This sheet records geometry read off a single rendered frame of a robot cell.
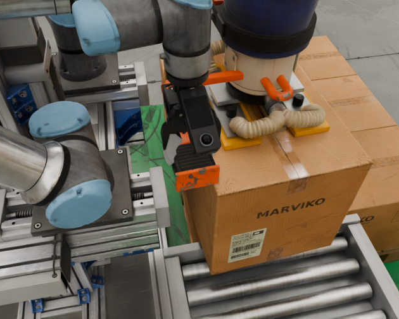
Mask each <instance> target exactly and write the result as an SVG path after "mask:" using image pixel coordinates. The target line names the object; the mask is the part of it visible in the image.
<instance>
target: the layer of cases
mask: <svg viewBox="0 0 399 319"><path fill-rule="evenodd" d="M298 64H299V65H300V66H301V68H302V69H303V71H304V72H305V73H306V74H307V76H308V77H309V79H310V80H311V81H312V82H313V84H314V85H315V86H316V88H317V89H318V90H319V92H320V93H321V94H322V95H323V97H324V98H325V99H326V101H327V102H328V103H329V105H330V106H331V108H332V109H333V110H334V111H335V113H336V114H337V115H338V116H339V118H340V119H341V121H342V122H343V123H344V124H345V126H346V127H347V129H348V130H349V131H350V132H351V134H352V135H353V136H354V138H355V139H356V140H357V142H358V143H359V144H360V145H361V147H362V148H363V149H364V151H365V152H366V153H367V155H368V156H369V158H370V159H371V160H372V161H373V164H372V166H371V168H370V170H369V172H368V174H367V176H366V178H365V180H364V182H363V184H362V186H361V188H360V189H359V191H358V193H357V195H356V197H355V199H354V201H353V203H352V205H351V207H350V209H349V211H348V212H347V214H346V215H352V214H357V215H358V216H359V218H360V222H359V223H360V224H361V225H362V227H363V229H364V230H365V233H366V234H367V236H368V238H369V239H370V241H371V243H372V245H373V246H374V249H375V250H376V251H382V250H385V249H392V248H396V247H399V126H397V124H396V123H395V121H394V120H393V119H392V117H390V115H389V114H388V112H387V111H386V110H385V109H384V108H383V106H382V105H381V104H380V102H379V101H378V100H377V99H376V98H375V96H374V95H373V93H372V92H371V91H370V90H369V89H368V87H367V86H366V85H365V84H364V83H363V81H362V80H361V79H360V77H359V76H358V75H357V74H356V73H355V71H354V70H353V68H352V67H351V66H350V65H349V64H348V62H347V61H346V60H345V59H344V57H343V56H342V55H341V54H340V52H339V51H338V50H337V49H336V48H335V46H334V45H333V44H332V42H331V41H330V40H329V39H328V37H327V36H326V35H325V36H318V37H312V38H311V39H310V43H309V45H308V46H307V47H306V48H305V49H304V50H303V51H302V52H300V55H299V59H298ZM182 194H183V197H184V202H185V206H186V211H187V217H188V220H189V225H190V229H191V234H192V237H193V242H194V243H195V242H200V238H199V236H198V232H197V230H196V226H195V224H194V220H193V216H192V214H191V210H190V207H189V204H188V201H187V197H186V194H185V192H184V191H182Z"/></svg>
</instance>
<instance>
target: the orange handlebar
mask: <svg viewBox="0 0 399 319"><path fill-rule="evenodd" d="M243 76H244V75H243V73H242V72H240V71H239V70H236V71H234V70H229V71H224V72H217V73H209V76H208V79H207V80H206V81H205V82H204V83H202V84H203V85H212V84H219V83H224V82H232V81H237V80H242V79H243ZM260 82H261V84H262V85H263V87H264V89H265V90H266V92H267V94H268V95H269V96H270V97H271V98H272V99H273V100H275V101H287V100H289V99H291V98H292V97H293V93H294V91H293V88H292V87H291V86H290V84H289V82H288V81H287V80H286V78H285V77H284V75H280V76H278V78H277V83H278V84H279V86H280V87H281V89H282V90H283V92H279V91H277V90H276V88H275V87H274V86H273V84H272V82H271V81H270V79H269V78H267V77H264V78H262V79H261V81H260ZM169 83H170V82H169V81H168V80H166V81H165V83H164V84H169ZM161 91H162V93H163V86H162V85H161ZM179 133H180V136H181V138H182V142H184V141H190V140H189V135H188V132H186V133H185V134H182V132H179Z"/></svg>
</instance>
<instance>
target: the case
mask: <svg viewBox="0 0 399 319"><path fill-rule="evenodd" d="M293 73H294V74H295V75H296V77H297V79H298V80H299V81H300V83H301V84H302V86H304V91H305V92H306V93H307V95H308V96H309V98H310V99H311V100H312V102H313V103H314V104H317V105H319V106H320V107H321V108H322V109H323V110H324V112H325V113H326V117H325V119H326V121H327V123H328V124H329V125H330V129H329V131H327V132H322V133H318V134H312V135H305V136H301V137H294V136H293V134H292V133H291V131H290V129H289V128H288V127H287V126H286V130H283V131H279V132H273V133H271V134H267V135H265V134H264V135H263V136H260V137H261V139H262V142H261V144H259V145H255V146H248V147H242V148H238V149H232V150H228V151H224V149H223V147H222V145H221V147H220V149H219V150H218V151H217V152H216V153H215V156H214V157H213V159H214V161H215V164H216V165H220V175H219V183H218V184H213V185H207V186H204V187H198V188H194V189H188V190H185V191H184V192H185V194H186V197H187V201H188V204H189V207H190V210H191V214H192V216H193V220H194V224H195V226H196V230H197V232H198V236H199V239H200V242H201V245H202V248H203V252H204V254H205V258H206V262H207V264H208V267H209V271H210V274H211V275H216V274H219V273H224V272H228V271H231V270H235V269H238V268H243V267H246V266H251V265H255V264H259V263H263V262H266V261H271V260H276V259H278V258H283V257H286V256H291V255H294V254H298V253H303V252H306V251H311V250H314V249H318V248H321V247H326V246H330V245H331V244H332V242H333V240H334V238H335V236H336V234H337V233H338V230H339V228H340V226H341V224H342V223H343V220H344V219H345V216H346V214H347V212H348V211H349V209H350V207H351V205H352V203H353V201H354V199H355V197H356V195H357V193H358V191H359V189H360V188H361V186H362V184H363V182H364V180H365V178H366V176H367V174H368V172H369V170H370V168H371V166H372V164H373V161H372V160H371V159H370V158H369V156H368V155H367V153H366V152H365V151H364V149H363V148H362V147H361V145H360V144H359V143H358V142H357V140H356V139H355V138H354V136H353V135H352V133H351V132H350V131H349V130H348V129H347V127H346V126H345V124H344V123H343V122H342V121H341V119H340V118H339V116H338V115H337V114H336V113H335V111H334V110H333V109H332V108H331V106H330V105H329V103H328V102H327V101H326V99H325V98H324V97H323V95H322V94H321V93H320V92H319V90H318V89H317V88H316V86H315V85H314V83H313V82H312V81H311V80H310V79H309V77H308V76H307V74H306V73H305V72H304V71H303V69H302V68H301V66H300V65H299V64H297V67H296V72H294V71H293ZM242 103H243V102H242ZM243 105H244V107H245V109H246V111H247V112H248V114H249V116H250V118H251V121H253V122H254V121H255V120H256V121H257V120H259V119H260V120H261V119H262V118H265V117H266V116H265V114H264V112H263V111H262V109H261V107H260V106H257V105H250V104H246V103H243Z"/></svg>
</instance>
